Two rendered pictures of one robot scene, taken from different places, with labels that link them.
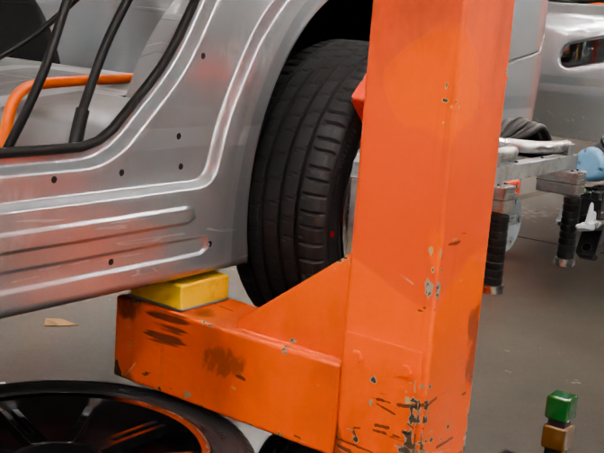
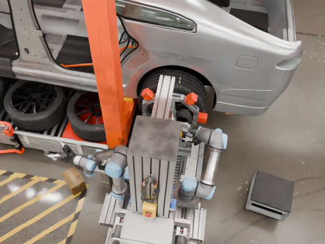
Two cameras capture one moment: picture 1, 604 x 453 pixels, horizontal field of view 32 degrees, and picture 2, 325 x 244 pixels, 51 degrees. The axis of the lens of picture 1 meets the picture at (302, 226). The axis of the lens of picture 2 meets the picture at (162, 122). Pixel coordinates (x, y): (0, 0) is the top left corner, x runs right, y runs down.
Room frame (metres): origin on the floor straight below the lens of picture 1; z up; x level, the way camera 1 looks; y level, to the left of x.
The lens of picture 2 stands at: (1.11, -1.98, 3.51)
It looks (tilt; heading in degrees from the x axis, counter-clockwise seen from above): 55 degrees down; 61
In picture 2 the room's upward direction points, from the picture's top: 4 degrees clockwise
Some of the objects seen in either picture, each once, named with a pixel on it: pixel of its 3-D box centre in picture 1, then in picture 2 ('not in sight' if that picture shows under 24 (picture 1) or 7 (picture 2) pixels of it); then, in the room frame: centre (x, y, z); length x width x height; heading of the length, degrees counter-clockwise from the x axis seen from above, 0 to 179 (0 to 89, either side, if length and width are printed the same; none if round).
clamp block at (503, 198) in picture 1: (486, 195); not in sight; (1.89, -0.34, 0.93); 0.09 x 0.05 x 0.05; 54
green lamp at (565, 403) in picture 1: (561, 406); not in sight; (1.59, -0.44, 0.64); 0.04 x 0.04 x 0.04; 54
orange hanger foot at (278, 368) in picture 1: (249, 312); (125, 108); (1.81, 0.08, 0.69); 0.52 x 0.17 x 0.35; 54
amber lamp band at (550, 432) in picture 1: (557, 435); not in sight; (1.59, -0.44, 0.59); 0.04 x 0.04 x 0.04; 54
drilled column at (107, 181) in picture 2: not in sight; (106, 175); (1.40, -0.30, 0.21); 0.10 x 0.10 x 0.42; 54
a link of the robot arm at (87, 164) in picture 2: not in sight; (87, 164); (1.22, -0.67, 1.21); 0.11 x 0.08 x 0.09; 130
